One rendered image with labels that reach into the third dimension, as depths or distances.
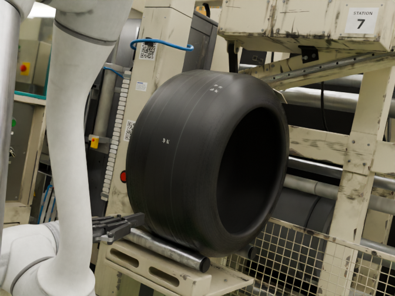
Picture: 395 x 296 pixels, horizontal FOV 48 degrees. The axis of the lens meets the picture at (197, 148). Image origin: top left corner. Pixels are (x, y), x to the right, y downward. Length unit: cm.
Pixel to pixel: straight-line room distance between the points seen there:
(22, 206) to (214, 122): 78
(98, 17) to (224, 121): 59
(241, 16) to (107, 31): 105
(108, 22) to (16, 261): 47
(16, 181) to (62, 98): 93
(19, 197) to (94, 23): 108
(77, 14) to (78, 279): 44
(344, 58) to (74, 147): 110
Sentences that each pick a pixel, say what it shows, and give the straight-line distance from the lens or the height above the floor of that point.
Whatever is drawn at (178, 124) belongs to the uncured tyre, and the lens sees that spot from 118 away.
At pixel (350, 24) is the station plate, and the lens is 151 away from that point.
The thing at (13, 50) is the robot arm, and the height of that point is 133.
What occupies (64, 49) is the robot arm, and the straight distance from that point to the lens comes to 72.
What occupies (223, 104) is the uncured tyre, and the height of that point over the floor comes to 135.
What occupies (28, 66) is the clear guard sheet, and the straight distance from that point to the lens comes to 159.
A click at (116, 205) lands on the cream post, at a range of 160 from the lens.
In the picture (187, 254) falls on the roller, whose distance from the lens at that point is 131.
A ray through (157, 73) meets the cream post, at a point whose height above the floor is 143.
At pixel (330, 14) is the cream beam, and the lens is 155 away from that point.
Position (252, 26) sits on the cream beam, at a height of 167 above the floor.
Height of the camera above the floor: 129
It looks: 3 degrees down
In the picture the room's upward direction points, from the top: 11 degrees clockwise
